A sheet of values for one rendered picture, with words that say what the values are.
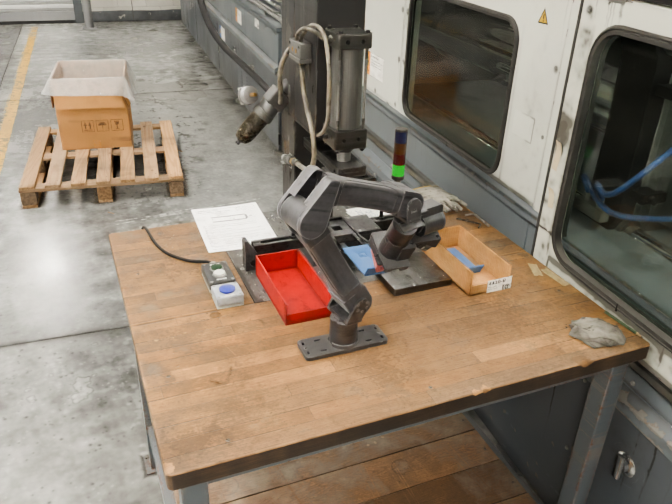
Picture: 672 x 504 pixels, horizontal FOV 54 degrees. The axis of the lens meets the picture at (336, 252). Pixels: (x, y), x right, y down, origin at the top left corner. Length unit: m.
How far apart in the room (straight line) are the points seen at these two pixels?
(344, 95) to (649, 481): 1.23
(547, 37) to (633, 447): 1.13
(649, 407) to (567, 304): 0.32
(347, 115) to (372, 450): 1.10
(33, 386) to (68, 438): 0.37
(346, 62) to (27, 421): 1.87
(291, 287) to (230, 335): 0.24
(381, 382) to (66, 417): 1.65
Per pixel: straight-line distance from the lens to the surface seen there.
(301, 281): 1.73
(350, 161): 1.75
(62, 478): 2.58
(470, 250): 1.91
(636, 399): 1.86
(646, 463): 1.91
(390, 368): 1.46
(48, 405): 2.89
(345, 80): 1.66
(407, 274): 1.76
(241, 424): 1.32
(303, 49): 1.72
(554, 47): 2.01
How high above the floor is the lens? 1.81
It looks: 29 degrees down
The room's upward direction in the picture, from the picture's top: 2 degrees clockwise
